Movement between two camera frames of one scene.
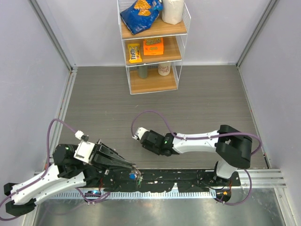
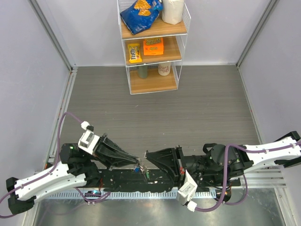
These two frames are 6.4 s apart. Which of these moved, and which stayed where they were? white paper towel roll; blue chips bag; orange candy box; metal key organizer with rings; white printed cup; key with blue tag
Moved: metal key organizer with rings; key with blue tag
Stayed: white paper towel roll; blue chips bag; white printed cup; orange candy box
